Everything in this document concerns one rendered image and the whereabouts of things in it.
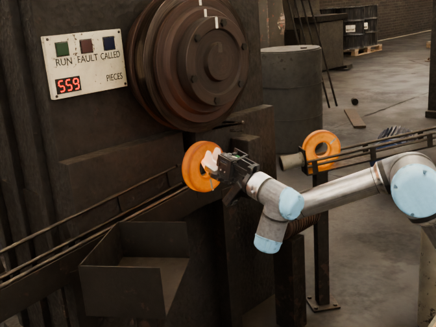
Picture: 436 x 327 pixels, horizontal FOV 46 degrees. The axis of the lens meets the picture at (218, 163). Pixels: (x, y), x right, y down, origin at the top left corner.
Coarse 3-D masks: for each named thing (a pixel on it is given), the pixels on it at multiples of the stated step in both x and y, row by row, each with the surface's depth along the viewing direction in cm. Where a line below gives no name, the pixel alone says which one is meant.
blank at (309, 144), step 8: (312, 136) 205; (320, 136) 205; (328, 136) 206; (336, 136) 207; (304, 144) 206; (312, 144) 206; (328, 144) 207; (336, 144) 207; (312, 152) 207; (328, 152) 209; (336, 152) 208; (320, 168) 209
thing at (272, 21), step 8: (264, 0) 582; (272, 0) 570; (280, 0) 579; (264, 8) 585; (272, 8) 573; (280, 8) 581; (264, 16) 588; (272, 16) 575; (280, 16) 582; (264, 24) 591; (272, 24) 577; (280, 24) 584; (264, 32) 594; (272, 32) 579; (280, 32) 587; (264, 40) 597; (272, 40) 581; (280, 40) 590
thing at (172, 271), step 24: (120, 240) 149; (144, 240) 148; (168, 240) 147; (96, 264) 133; (120, 264) 148; (144, 264) 146; (168, 264) 145; (96, 288) 125; (120, 288) 123; (144, 288) 122; (168, 288) 135; (96, 312) 127; (120, 312) 126; (144, 312) 124; (168, 312) 126
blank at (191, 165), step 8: (200, 144) 153; (208, 144) 155; (216, 144) 158; (192, 152) 152; (200, 152) 153; (184, 160) 152; (192, 160) 151; (200, 160) 154; (184, 168) 152; (192, 168) 152; (184, 176) 153; (192, 176) 152; (200, 176) 155; (208, 176) 157; (192, 184) 153; (200, 184) 155; (208, 184) 157; (216, 184) 160
